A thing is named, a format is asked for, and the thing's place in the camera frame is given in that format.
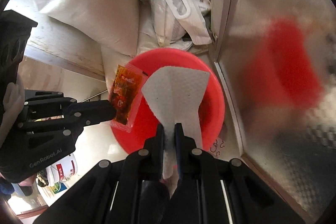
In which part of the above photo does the red sauce packet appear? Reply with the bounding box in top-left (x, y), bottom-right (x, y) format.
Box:
top-left (109, 64), bottom-right (148, 133)

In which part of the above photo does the white paper towel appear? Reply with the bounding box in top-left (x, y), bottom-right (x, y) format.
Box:
top-left (141, 66), bottom-right (210, 179)

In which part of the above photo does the red plastic trash bin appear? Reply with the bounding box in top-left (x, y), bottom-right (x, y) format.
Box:
top-left (111, 48), bottom-right (225, 154)

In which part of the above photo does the left hand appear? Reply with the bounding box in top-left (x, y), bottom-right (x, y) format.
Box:
top-left (1, 174), bottom-right (37, 201)

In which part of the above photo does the green yellow packet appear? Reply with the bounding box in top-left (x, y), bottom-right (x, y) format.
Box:
top-left (50, 181), bottom-right (67, 194)

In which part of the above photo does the stainless steel cabinet door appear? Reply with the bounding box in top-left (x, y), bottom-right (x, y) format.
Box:
top-left (212, 0), bottom-right (335, 223)

